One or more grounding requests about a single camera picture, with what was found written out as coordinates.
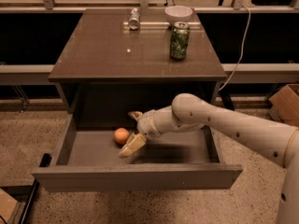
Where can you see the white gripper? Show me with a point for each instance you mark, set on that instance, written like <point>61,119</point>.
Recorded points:
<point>146,125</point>

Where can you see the orange fruit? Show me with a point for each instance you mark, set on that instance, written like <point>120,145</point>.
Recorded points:
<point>121,136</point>

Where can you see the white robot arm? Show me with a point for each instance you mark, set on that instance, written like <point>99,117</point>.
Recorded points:
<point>277,142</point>

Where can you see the open grey top drawer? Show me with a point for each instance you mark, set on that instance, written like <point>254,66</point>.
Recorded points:
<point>87,157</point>

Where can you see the grey cabinet with counter top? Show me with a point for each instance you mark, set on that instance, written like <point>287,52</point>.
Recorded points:
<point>107,70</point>

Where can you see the green soda can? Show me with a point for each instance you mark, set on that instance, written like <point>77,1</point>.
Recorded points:
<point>179,40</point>

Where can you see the silver can lying down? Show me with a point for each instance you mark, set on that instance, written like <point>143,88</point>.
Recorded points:
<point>134,21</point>

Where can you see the white bowl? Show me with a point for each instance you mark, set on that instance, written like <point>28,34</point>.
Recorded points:
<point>178,13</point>

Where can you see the black bar at floor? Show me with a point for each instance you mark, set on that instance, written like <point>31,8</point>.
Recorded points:
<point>45,162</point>

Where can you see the cardboard box bottom left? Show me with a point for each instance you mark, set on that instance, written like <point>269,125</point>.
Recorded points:
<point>8,208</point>

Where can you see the cardboard box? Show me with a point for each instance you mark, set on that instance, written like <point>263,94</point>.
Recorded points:
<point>286,103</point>
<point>8,208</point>

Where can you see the cardboard box right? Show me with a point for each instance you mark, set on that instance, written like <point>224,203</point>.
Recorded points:
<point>286,103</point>

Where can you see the grey horizontal rail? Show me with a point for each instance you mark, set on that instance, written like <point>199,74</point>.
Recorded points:
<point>244,73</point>

